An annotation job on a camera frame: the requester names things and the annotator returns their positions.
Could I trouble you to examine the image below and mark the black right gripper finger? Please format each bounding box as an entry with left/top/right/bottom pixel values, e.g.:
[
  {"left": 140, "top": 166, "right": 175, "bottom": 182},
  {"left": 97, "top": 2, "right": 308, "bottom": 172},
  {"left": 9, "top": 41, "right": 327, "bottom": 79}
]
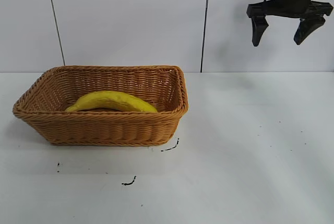
[
  {"left": 293, "top": 16, "right": 327, "bottom": 45},
  {"left": 250, "top": 16, "right": 270, "bottom": 47}
]

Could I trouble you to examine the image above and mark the yellow banana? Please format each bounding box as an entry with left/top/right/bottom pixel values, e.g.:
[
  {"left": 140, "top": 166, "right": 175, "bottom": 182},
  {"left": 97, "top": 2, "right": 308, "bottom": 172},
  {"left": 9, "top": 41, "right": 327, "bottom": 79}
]
[{"left": 64, "top": 90, "right": 159, "bottom": 113}]

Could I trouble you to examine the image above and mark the brown woven wicker basket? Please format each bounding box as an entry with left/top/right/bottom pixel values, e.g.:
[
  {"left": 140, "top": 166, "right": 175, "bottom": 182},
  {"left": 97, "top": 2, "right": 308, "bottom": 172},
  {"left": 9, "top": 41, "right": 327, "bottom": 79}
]
[{"left": 12, "top": 64, "right": 189, "bottom": 147}]

